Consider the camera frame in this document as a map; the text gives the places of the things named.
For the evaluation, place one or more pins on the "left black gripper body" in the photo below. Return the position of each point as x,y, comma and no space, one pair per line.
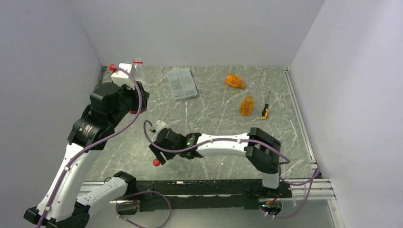
131,99

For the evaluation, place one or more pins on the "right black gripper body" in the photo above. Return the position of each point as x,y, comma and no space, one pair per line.
169,155

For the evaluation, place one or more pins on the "red bottle cap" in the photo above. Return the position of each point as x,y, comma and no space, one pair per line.
156,162

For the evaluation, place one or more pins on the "clear bottle red label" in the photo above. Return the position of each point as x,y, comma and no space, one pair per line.
139,72

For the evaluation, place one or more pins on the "orange juice bottle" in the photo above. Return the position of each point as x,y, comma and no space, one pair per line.
235,81
246,106

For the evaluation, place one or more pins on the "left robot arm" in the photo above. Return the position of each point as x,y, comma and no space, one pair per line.
62,207

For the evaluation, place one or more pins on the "clear plastic screw box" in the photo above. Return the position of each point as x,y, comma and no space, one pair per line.
182,84

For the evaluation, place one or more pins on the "yellow black screwdriver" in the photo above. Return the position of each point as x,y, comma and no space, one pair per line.
265,111

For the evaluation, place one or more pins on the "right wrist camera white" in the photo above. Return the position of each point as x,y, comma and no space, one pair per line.
157,126

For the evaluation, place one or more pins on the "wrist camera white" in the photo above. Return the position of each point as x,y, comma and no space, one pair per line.
157,126
119,77

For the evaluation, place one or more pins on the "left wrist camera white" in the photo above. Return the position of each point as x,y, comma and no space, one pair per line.
119,77

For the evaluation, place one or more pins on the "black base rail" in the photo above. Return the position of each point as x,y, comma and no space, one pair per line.
203,194

